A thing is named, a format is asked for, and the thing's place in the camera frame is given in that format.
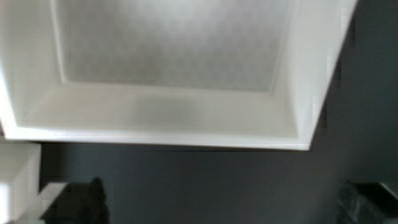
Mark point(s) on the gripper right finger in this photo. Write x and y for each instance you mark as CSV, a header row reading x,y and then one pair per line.
x,y
368,203

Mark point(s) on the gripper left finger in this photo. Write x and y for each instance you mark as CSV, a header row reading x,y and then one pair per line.
x,y
79,207

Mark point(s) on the white front drawer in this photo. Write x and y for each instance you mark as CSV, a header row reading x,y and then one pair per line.
x,y
169,72

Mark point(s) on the white L-shaped fence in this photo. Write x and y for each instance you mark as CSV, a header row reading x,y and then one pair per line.
x,y
25,200

